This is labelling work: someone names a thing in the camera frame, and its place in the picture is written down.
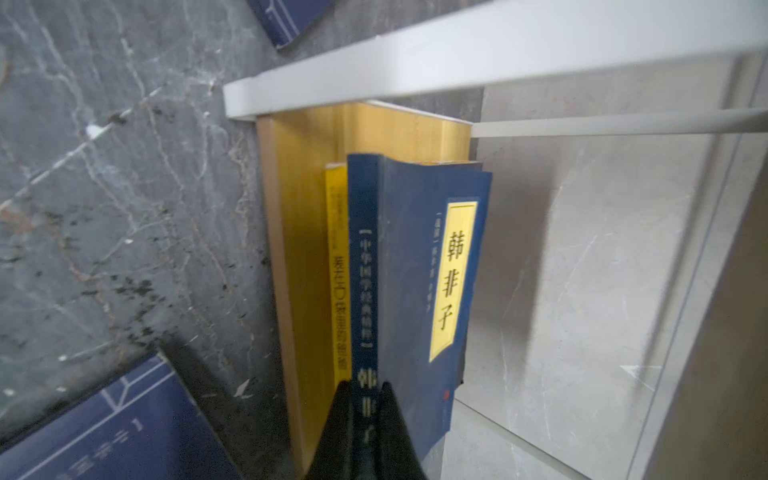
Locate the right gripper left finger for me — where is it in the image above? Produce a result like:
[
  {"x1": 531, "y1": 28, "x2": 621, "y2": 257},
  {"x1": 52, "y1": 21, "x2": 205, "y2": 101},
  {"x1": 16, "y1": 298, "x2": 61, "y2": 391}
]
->
[{"x1": 304, "y1": 380, "x2": 354, "y2": 480}]

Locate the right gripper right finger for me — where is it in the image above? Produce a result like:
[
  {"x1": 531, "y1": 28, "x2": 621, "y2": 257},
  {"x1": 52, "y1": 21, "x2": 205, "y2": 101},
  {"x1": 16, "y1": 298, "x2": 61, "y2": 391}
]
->
[{"x1": 375, "y1": 382, "x2": 427, "y2": 480}]

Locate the blue book Han Feizi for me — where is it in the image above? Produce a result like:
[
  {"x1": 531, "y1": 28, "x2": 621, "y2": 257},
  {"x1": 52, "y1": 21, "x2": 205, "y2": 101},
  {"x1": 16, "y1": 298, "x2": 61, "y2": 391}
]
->
[{"x1": 347, "y1": 154, "x2": 492, "y2": 458}]

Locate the navy book yellow label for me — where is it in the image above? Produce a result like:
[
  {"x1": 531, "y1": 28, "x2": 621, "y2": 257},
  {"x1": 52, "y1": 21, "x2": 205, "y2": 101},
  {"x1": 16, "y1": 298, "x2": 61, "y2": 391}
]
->
[{"x1": 246, "y1": 0, "x2": 336, "y2": 49}]

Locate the navy book Mengxi label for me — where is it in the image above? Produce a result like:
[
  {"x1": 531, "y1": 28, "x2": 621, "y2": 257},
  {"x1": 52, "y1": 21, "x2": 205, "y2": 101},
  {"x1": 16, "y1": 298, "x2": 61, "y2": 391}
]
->
[{"x1": 1, "y1": 352, "x2": 241, "y2": 479}]

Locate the white wooden two-tier shelf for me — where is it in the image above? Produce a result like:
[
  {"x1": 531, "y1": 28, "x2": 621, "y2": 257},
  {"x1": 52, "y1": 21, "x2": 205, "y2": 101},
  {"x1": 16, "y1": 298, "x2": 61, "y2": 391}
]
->
[{"x1": 224, "y1": 1, "x2": 767, "y2": 479}]

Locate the yellow book on shelf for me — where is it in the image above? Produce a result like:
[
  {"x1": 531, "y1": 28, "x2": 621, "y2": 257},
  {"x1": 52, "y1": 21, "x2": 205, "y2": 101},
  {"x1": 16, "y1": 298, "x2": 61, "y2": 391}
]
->
[{"x1": 325, "y1": 163, "x2": 352, "y2": 383}]

